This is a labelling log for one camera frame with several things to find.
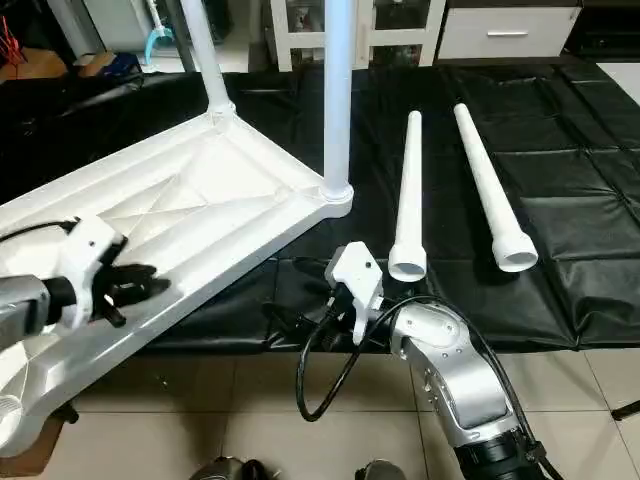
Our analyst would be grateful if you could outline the white plastic table top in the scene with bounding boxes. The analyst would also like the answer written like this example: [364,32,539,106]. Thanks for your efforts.
[0,104,357,459]

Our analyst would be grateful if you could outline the white plastic table leg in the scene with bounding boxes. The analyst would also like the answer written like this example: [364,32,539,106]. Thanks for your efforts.
[386,111,429,283]
[452,103,541,274]
[320,0,357,203]
[180,0,239,117]

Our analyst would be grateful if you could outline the black left robot foot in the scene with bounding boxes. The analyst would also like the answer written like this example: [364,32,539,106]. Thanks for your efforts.
[188,456,269,480]

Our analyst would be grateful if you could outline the black robot foot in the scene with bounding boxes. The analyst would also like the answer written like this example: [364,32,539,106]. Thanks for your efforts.
[354,459,407,480]
[188,456,269,480]

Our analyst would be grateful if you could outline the black right robot foot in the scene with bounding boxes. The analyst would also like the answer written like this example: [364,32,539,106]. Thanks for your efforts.
[354,459,407,480]

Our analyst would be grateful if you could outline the small blue box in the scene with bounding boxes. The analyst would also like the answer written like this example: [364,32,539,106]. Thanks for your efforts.
[82,52,143,81]

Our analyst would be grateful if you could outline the light blue hanger hook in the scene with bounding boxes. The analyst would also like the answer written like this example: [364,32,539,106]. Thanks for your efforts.
[144,0,177,67]

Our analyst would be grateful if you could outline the black work mat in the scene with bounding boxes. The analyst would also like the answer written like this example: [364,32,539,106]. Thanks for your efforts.
[0,62,640,353]

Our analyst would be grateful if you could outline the white drawer cabinet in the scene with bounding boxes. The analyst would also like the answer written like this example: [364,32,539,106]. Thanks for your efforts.
[268,0,447,73]
[436,6,581,61]

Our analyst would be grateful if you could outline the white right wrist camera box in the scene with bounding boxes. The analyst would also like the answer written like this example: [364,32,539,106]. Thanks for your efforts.
[324,241,385,347]

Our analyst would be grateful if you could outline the red cable bundle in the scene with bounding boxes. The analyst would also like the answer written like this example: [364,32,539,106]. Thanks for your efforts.
[0,12,25,63]

